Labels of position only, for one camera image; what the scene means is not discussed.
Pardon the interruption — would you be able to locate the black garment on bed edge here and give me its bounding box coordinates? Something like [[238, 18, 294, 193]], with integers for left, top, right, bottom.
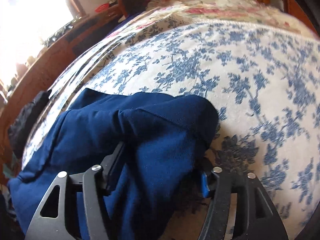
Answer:
[[8, 89, 52, 159]]

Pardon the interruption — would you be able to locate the wooden louvered wardrobe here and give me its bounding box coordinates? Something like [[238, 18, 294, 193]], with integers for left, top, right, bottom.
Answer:
[[283, 0, 317, 34]]

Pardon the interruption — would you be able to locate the blue floral white bedspread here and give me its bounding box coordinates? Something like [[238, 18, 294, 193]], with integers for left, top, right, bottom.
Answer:
[[21, 17, 320, 240]]

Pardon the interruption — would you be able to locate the wooden desk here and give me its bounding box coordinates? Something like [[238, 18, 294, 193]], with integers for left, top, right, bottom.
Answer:
[[1, 5, 122, 184]]

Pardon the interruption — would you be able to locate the window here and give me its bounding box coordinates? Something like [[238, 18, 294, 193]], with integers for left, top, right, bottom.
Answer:
[[1, 0, 80, 86]]

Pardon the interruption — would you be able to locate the red basket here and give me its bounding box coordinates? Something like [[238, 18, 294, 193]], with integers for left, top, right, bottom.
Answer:
[[94, 3, 110, 13]]

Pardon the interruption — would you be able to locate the navy blue suit jacket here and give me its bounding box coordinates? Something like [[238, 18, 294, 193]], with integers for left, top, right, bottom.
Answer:
[[8, 88, 219, 239]]

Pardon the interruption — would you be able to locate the pink floral quilt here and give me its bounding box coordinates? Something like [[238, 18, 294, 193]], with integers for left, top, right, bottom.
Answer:
[[107, 0, 316, 38]]

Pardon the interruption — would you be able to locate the dark wooden chair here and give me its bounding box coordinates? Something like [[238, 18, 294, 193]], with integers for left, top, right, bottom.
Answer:
[[118, 0, 151, 18]]

